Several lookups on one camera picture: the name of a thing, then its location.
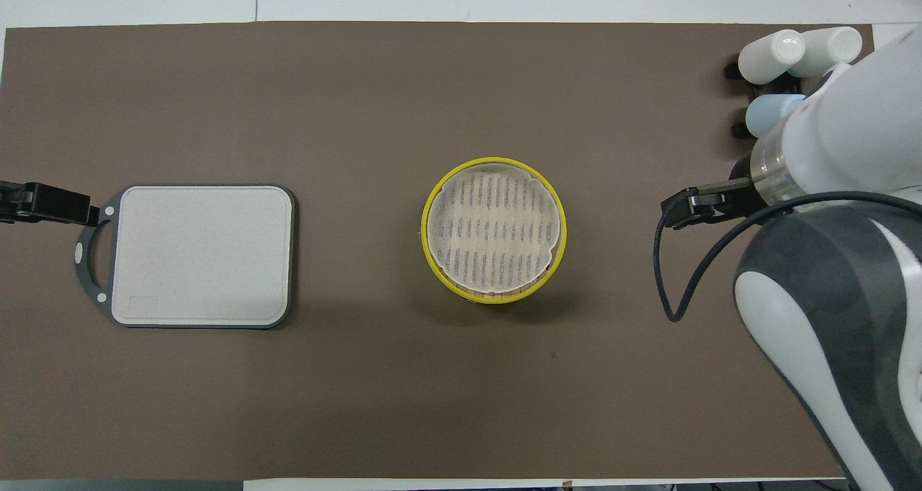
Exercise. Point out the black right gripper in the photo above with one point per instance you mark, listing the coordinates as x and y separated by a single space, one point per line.
740 196

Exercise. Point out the brown table mat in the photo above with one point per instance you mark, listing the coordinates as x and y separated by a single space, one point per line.
461 404

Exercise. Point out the black cup rack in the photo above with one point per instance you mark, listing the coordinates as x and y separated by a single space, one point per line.
733 71

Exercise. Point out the grey cutting board dark frame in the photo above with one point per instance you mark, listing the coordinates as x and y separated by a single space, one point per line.
209 260

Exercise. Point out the light blue plastic cup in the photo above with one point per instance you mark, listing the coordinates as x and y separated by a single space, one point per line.
771 111

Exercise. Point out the white plastic cup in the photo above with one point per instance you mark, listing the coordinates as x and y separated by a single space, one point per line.
769 57
832 47

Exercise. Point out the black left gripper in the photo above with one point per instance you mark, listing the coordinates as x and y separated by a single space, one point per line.
11 201

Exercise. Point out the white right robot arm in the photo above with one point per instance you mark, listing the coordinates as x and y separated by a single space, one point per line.
835 296

